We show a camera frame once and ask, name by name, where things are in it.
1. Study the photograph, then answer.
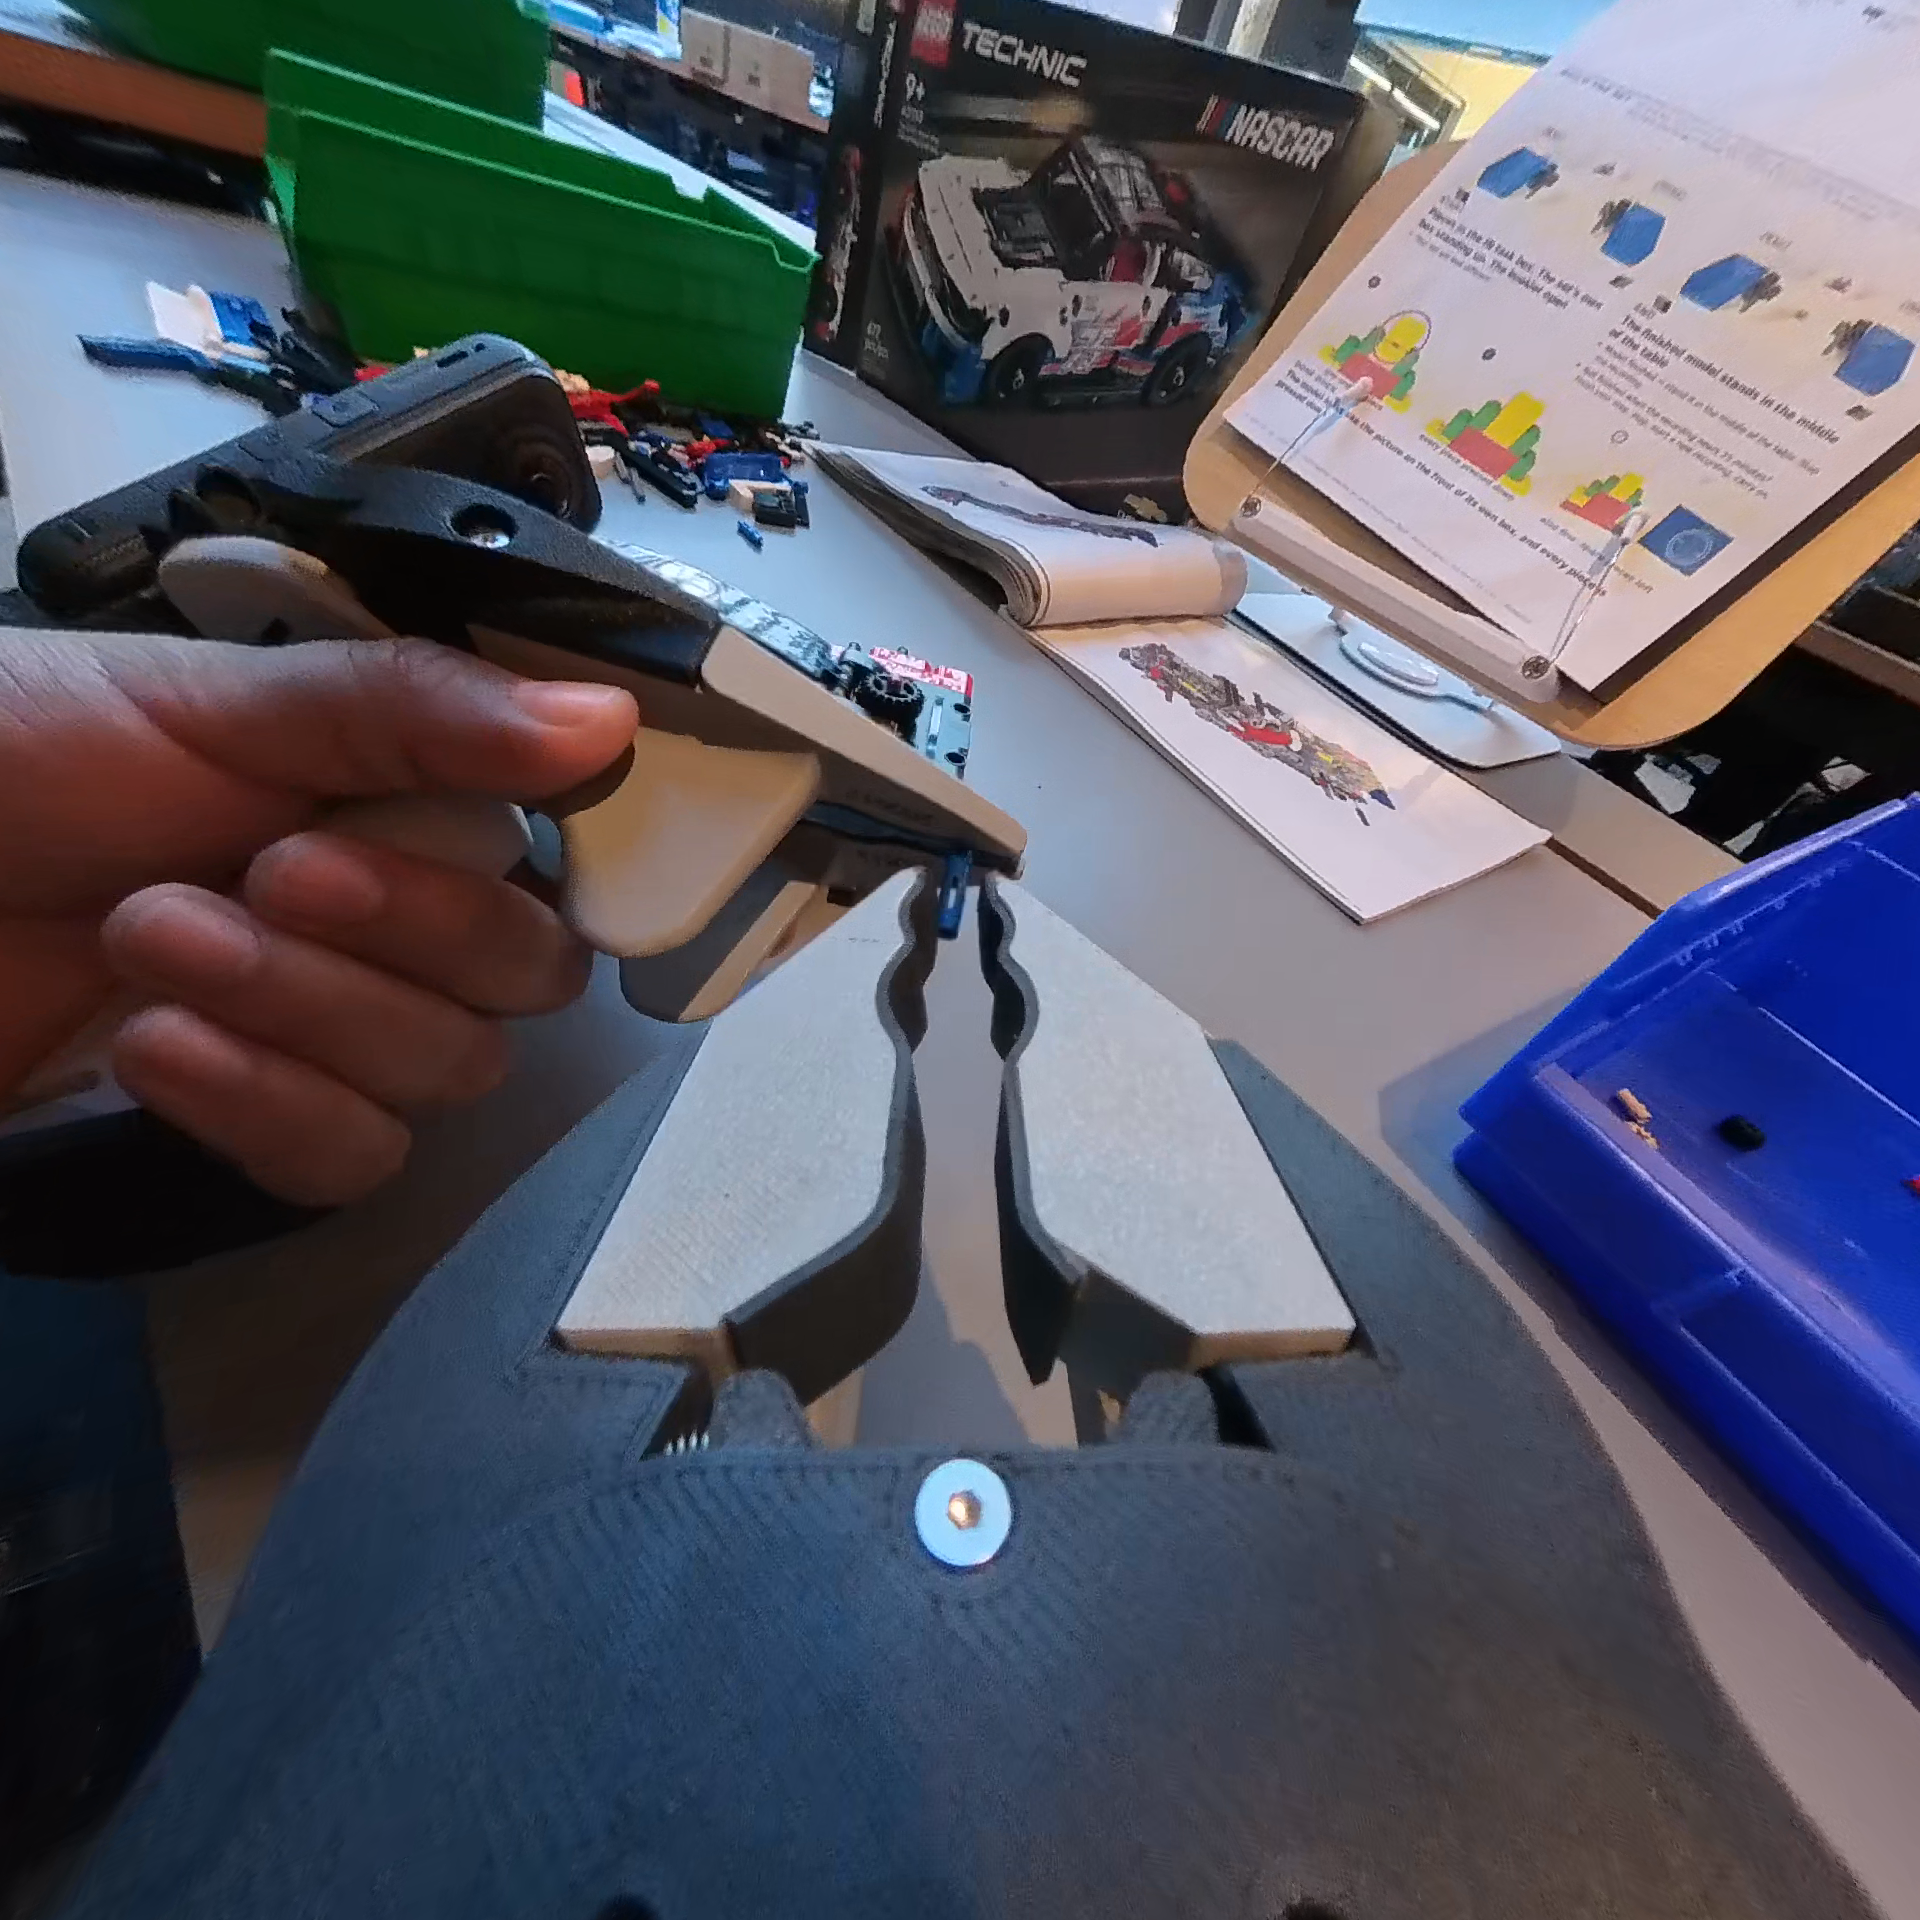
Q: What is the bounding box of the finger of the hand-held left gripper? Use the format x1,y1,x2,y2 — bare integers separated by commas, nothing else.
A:
697,619,1034,877
807,792,979,906

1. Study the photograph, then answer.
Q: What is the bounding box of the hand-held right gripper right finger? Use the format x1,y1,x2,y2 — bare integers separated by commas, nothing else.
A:
977,875,1357,1391

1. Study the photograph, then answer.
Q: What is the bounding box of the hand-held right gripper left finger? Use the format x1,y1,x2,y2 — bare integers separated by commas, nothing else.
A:
556,869,932,1411

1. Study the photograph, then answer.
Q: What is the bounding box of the toy brick car model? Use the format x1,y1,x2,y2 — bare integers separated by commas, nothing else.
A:
620,534,985,780

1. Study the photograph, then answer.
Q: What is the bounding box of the instruction booklet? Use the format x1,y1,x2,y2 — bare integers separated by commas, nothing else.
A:
811,441,1550,923

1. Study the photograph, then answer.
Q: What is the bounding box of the blue storage bin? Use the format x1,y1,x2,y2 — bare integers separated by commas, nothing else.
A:
1454,792,1920,1643

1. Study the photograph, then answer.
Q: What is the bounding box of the grey desk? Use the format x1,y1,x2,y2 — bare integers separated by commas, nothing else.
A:
0,165,1920,1920

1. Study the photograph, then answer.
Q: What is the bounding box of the person's left hand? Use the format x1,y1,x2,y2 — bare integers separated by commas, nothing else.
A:
0,625,647,1210

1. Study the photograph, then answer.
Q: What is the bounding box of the pile of loose toy bricks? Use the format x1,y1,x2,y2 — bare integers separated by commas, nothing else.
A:
78,279,821,548

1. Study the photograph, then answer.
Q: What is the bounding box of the green storage bin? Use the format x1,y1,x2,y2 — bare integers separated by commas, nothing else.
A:
260,45,821,421
70,0,550,131

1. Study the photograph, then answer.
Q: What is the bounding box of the black toy car set box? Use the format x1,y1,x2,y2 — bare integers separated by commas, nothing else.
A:
811,0,1374,519

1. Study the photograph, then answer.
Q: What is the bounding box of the wooden side table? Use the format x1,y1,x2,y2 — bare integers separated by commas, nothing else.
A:
0,31,270,159

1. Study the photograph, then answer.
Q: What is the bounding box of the wooden stand with instruction sheet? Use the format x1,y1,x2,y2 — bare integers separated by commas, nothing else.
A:
1228,0,1920,696

